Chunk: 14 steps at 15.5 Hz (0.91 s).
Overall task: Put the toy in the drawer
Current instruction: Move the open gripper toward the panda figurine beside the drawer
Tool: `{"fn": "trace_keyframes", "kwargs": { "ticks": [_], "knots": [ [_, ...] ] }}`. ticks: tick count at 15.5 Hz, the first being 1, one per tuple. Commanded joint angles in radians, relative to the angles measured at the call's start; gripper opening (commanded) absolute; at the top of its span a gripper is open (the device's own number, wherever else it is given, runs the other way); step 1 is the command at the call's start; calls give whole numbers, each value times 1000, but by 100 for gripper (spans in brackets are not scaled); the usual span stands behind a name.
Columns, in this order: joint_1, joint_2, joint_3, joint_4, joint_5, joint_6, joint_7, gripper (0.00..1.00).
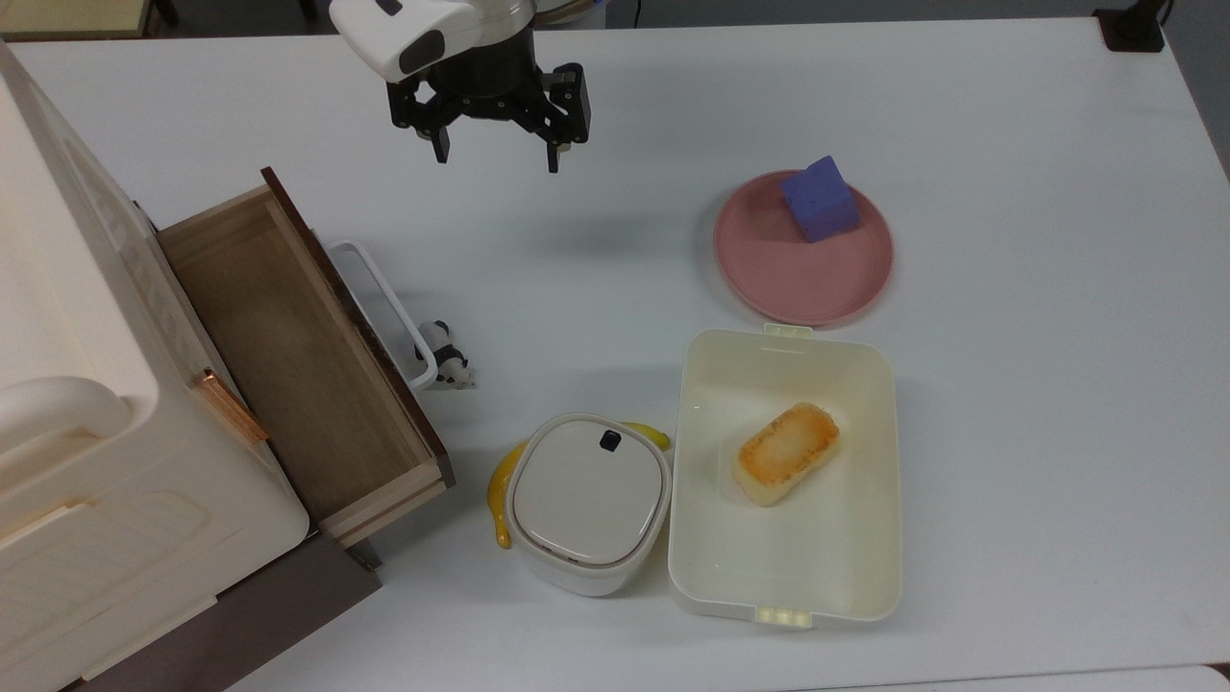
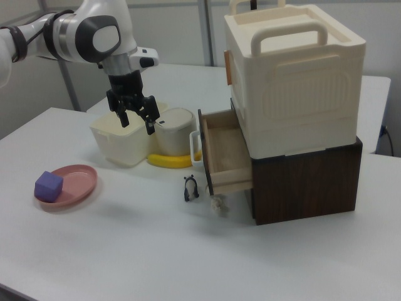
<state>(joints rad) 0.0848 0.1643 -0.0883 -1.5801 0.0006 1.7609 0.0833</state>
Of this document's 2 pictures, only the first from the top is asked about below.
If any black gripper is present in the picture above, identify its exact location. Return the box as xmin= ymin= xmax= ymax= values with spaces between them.
xmin=387 ymin=23 xmax=592 ymax=175

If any black and white cow toy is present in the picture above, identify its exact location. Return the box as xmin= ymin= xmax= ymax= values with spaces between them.
xmin=415 ymin=320 xmax=479 ymax=390

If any open wooden drawer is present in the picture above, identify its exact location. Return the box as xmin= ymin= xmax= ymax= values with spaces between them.
xmin=157 ymin=167 xmax=456 ymax=549

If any yellow toy banana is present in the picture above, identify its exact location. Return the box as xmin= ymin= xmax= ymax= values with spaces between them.
xmin=487 ymin=421 xmax=673 ymax=550

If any toasted bread toy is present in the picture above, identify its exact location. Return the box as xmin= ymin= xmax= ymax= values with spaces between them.
xmin=732 ymin=402 xmax=842 ymax=507

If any purple foam cube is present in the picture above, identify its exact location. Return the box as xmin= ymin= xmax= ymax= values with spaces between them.
xmin=779 ymin=155 xmax=862 ymax=243

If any pink round plate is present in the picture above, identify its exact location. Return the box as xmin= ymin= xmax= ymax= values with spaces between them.
xmin=713 ymin=170 xmax=895 ymax=328

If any white square lidded container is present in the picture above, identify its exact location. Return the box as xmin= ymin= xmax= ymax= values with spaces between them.
xmin=506 ymin=412 xmax=673 ymax=598

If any wooden side table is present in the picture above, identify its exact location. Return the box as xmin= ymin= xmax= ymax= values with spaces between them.
xmin=0 ymin=0 xmax=179 ymax=41

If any cream plastic cabinet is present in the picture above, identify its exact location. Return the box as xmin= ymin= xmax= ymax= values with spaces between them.
xmin=0 ymin=43 xmax=310 ymax=692

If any dark brown base board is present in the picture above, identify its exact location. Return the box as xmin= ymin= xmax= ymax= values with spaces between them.
xmin=58 ymin=533 xmax=383 ymax=692

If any cream rectangular plastic box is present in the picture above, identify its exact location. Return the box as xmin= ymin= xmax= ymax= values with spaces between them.
xmin=667 ymin=324 xmax=904 ymax=630

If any black table clamp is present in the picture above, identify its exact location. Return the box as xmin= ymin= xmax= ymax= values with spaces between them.
xmin=1094 ymin=0 xmax=1169 ymax=53

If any white drawer handle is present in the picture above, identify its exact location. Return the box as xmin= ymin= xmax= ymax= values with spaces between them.
xmin=327 ymin=238 xmax=438 ymax=391

